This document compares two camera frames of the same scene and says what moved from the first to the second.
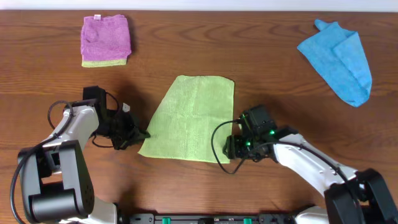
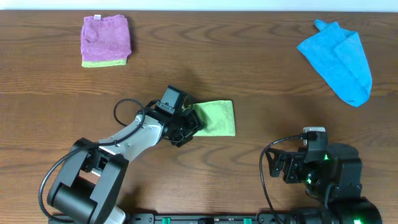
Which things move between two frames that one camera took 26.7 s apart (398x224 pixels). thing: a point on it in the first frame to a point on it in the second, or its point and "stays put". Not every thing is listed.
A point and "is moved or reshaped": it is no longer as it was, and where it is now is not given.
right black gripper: (233, 143) to (293, 160)
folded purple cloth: (105, 38) stays put
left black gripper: (129, 134) to (191, 125)
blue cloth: (339, 56) stays put
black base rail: (208, 218) stays put
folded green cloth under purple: (104, 63) stays put
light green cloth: (183, 124) is moved or reshaped
